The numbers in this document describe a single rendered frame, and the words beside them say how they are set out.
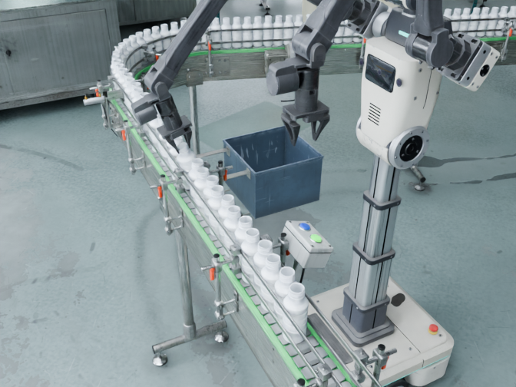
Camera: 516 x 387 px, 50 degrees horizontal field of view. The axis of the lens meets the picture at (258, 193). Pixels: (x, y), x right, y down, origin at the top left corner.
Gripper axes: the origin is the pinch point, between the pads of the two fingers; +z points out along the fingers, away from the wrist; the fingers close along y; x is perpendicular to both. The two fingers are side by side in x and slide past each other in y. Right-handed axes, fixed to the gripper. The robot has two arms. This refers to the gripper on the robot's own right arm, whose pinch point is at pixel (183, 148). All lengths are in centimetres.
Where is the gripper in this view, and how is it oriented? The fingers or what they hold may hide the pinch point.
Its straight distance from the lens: 182.3
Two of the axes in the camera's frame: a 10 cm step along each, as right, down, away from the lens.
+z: 2.3, 7.4, 6.4
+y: -8.6, 4.6, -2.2
